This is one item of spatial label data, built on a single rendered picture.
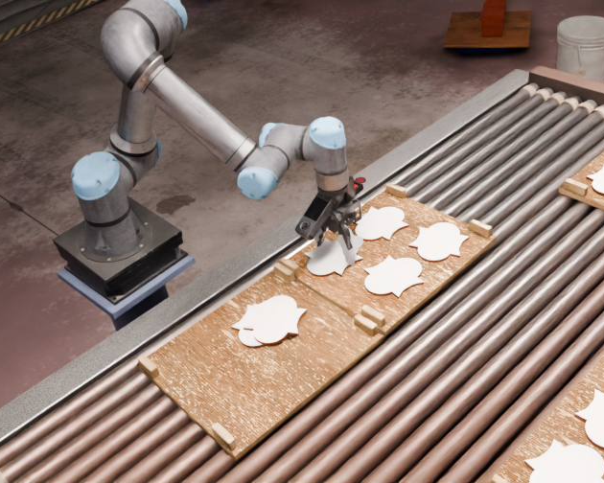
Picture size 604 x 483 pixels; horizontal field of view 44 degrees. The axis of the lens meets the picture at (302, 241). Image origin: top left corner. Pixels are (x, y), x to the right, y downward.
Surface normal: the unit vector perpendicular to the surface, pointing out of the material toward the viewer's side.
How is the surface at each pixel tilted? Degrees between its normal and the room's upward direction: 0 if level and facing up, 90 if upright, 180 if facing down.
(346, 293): 0
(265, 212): 0
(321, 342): 0
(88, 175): 10
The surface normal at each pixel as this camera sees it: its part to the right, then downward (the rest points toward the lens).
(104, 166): -0.11, -0.66
